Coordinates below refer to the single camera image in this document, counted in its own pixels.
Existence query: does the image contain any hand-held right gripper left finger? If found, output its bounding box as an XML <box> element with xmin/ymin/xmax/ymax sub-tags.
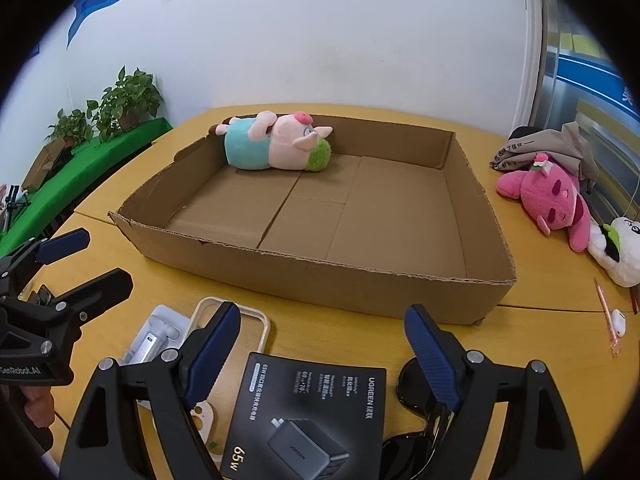
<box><xmin>59</xmin><ymin>301</ymin><xmax>242</xmax><ymax>480</ymax></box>

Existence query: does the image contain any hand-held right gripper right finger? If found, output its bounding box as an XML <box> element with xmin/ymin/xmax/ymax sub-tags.
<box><xmin>404</xmin><ymin>304</ymin><xmax>586</xmax><ymax>480</ymax></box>

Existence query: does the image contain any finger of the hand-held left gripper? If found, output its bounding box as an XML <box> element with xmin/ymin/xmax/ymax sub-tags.
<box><xmin>0</xmin><ymin>227</ymin><xmax>92</xmax><ymax>293</ymax></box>
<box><xmin>0</xmin><ymin>268</ymin><xmax>134</xmax><ymax>356</ymax></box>

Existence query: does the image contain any white folding phone stand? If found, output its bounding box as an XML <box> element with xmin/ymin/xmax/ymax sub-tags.
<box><xmin>117</xmin><ymin>304</ymin><xmax>195</xmax><ymax>413</ymax></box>

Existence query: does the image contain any black charger box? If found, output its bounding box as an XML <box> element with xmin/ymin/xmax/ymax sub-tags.
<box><xmin>219</xmin><ymin>352</ymin><xmax>388</xmax><ymax>480</ymax></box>

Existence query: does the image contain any shallow cardboard box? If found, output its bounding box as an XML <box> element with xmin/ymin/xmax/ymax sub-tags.
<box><xmin>107</xmin><ymin>112</ymin><xmax>517</xmax><ymax>326</ymax></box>

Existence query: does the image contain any person's left hand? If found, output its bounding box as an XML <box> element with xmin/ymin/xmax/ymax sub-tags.
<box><xmin>22</xmin><ymin>386</ymin><xmax>55</xmax><ymax>428</ymax></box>

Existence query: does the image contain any beige phone case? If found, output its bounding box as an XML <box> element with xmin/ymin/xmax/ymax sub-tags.
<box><xmin>189</xmin><ymin>297</ymin><xmax>271</xmax><ymax>466</ymax></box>

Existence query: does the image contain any black tripod stand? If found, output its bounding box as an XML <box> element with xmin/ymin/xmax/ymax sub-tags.
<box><xmin>0</xmin><ymin>185</ymin><xmax>31</xmax><ymax>233</ymax></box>

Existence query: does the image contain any green cloth bench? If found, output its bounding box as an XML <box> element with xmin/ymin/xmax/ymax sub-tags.
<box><xmin>0</xmin><ymin>118</ymin><xmax>173</xmax><ymax>256</ymax></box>

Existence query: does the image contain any small brown cardboard carton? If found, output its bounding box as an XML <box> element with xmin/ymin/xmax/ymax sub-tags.
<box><xmin>21</xmin><ymin>137</ymin><xmax>68</xmax><ymax>193</ymax></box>

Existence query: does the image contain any small potted green plant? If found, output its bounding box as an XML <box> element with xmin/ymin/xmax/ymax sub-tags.
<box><xmin>46</xmin><ymin>108</ymin><xmax>93</xmax><ymax>148</ymax></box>

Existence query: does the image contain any large potted green plant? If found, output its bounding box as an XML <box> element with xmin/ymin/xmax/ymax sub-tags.
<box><xmin>86</xmin><ymin>66</ymin><xmax>166</xmax><ymax>143</ymax></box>

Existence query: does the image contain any pink plush toy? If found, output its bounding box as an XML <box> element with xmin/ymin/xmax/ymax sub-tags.
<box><xmin>495</xmin><ymin>154</ymin><xmax>593</xmax><ymax>253</ymax></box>

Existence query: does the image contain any pig plush toy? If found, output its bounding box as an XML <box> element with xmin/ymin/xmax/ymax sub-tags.
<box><xmin>209</xmin><ymin>110</ymin><xmax>335</xmax><ymax>175</ymax></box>

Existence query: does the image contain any white panda plush toy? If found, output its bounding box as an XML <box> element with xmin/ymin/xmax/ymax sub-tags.
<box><xmin>586</xmin><ymin>216</ymin><xmax>640</xmax><ymax>288</ymax></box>

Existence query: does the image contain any beige printed cloth bag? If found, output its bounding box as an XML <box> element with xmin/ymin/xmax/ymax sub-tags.
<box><xmin>489</xmin><ymin>121</ymin><xmax>601</xmax><ymax>196</ymax></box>

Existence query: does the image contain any glass door with blue band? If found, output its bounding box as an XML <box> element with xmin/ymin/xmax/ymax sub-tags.
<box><xmin>530</xmin><ymin>0</ymin><xmax>640</xmax><ymax>221</ymax></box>

